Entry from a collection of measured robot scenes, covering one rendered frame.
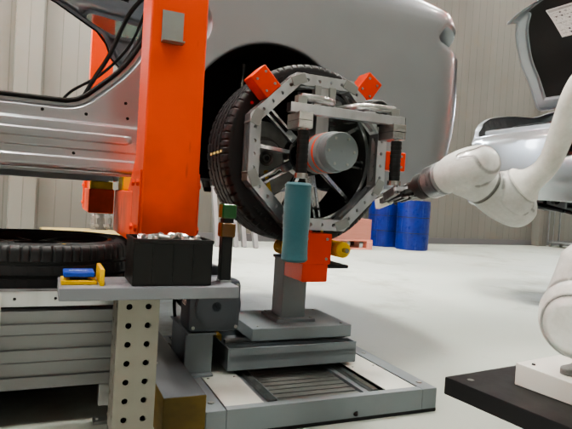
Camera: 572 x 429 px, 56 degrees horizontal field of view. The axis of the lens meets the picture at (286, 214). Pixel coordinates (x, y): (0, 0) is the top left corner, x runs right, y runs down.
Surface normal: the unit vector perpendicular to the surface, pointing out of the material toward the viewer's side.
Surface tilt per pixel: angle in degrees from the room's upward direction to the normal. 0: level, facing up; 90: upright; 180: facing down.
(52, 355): 90
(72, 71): 90
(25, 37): 90
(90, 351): 90
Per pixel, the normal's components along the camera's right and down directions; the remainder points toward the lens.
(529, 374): -0.86, -0.04
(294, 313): 0.40, 0.05
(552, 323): -0.70, 0.11
